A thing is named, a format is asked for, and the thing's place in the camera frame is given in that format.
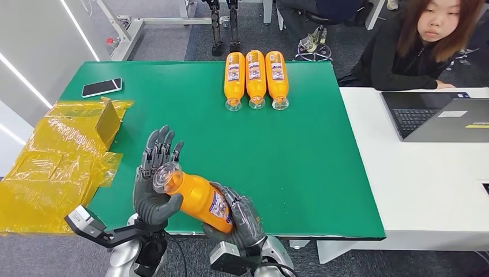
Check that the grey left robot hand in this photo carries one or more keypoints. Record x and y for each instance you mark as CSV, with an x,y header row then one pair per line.
x,y
145,191

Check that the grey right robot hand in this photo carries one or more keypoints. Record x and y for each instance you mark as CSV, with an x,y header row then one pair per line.
x,y
244,221

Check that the orange juice bottle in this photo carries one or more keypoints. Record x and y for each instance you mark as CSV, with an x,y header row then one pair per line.
x,y
255,78
234,80
195,198
277,79

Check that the white table foot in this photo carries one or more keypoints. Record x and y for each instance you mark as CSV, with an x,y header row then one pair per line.
x,y
299,244

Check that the green table mat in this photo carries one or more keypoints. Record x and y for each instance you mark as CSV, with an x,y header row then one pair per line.
x,y
267,153

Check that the yellow plastic-wrapped cardboard box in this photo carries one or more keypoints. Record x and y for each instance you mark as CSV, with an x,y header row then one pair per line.
x,y
53,172

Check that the black smartphone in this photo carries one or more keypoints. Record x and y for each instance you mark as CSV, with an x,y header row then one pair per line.
x,y
102,87

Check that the white robot support gantry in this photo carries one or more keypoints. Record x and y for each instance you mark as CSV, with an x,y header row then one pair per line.
x,y
128,40

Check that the standing humanoid robot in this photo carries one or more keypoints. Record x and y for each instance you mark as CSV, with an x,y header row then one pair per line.
x,y
216,28

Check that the white desk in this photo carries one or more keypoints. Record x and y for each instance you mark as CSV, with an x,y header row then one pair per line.
x,y
420,183

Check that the open black laptop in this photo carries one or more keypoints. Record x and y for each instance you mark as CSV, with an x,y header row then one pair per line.
x,y
407,112

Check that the person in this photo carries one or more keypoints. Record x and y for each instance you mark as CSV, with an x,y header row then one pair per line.
x,y
386,65
336,8

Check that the black office chair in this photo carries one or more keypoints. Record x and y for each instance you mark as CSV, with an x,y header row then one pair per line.
x,y
324,19

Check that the grey laptop lid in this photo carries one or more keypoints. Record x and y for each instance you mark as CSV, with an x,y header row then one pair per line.
x,y
458,130

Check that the black flat device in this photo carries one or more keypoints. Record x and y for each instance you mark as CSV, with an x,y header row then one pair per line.
x,y
486,189

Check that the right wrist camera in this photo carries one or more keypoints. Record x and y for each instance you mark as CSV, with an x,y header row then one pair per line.
x,y
225,254

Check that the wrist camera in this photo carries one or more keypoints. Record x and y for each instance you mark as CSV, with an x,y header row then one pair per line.
x,y
82,220
225,254

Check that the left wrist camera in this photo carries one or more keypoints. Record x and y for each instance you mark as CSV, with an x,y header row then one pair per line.
x,y
82,220

